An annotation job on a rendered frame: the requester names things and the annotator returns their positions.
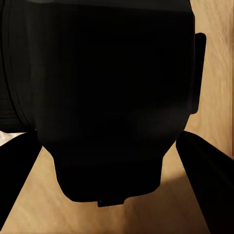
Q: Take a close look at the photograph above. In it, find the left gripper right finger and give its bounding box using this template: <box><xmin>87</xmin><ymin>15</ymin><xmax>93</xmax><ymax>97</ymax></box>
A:
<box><xmin>176</xmin><ymin>131</ymin><xmax>234</xmax><ymax>234</ymax></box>

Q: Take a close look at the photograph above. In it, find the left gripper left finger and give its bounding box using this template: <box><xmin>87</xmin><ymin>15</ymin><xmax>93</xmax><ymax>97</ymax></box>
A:
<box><xmin>0</xmin><ymin>130</ymin><xmax>42</xmax><ymax>232</ymax></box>

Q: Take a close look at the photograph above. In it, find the digital camera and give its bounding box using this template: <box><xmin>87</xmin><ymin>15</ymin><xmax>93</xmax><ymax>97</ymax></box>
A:
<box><xmin>0</xmin><ymin>0</ymin><xmax>207</xmax><ymax>207</ymax></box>

